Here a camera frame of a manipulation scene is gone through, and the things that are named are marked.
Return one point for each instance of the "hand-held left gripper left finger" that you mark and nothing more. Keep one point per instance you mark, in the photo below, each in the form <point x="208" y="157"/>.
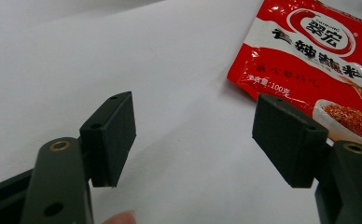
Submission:
<point x="109" y="140"/>

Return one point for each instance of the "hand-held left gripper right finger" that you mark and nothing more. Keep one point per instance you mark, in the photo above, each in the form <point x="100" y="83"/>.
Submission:
<point x="289" y="146"/>

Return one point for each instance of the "red seasoning packet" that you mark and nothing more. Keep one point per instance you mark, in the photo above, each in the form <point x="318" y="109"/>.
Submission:
<point x="313" y="59"/>

